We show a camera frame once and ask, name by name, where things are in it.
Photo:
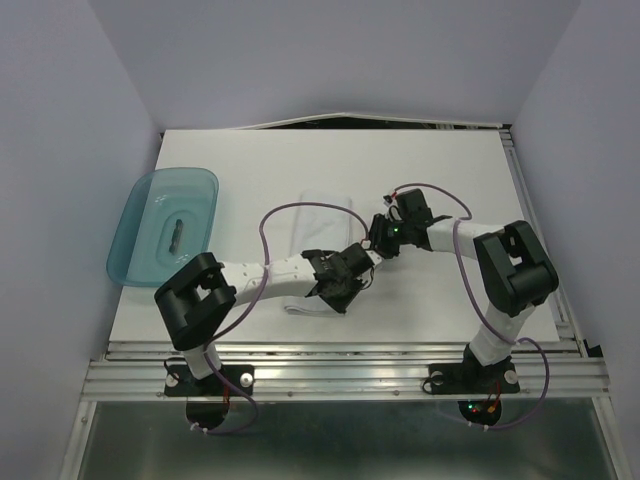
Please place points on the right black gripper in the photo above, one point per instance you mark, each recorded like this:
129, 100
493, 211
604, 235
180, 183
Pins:
377, 238

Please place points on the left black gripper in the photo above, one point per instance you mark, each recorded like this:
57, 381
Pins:
339, 305

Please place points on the white skirt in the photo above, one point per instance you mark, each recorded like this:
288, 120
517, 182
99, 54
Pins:
317, 228

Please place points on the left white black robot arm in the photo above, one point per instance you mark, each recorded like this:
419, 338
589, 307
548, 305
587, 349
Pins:
194, 302

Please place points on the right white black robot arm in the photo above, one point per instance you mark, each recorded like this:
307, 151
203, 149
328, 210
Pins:
517, 277

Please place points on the teal plastic bin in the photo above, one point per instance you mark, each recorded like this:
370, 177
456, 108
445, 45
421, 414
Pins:
167, 220

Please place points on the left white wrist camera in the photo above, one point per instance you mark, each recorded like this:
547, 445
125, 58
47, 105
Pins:
376, 260

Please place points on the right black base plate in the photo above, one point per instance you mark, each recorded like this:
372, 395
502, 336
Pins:
460, 379

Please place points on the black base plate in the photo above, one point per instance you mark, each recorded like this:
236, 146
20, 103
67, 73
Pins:
460, 379
180, 382

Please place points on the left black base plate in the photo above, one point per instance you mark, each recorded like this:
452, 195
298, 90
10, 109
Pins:
180, 382

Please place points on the aluminium frame rail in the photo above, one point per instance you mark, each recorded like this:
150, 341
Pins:
341, 371

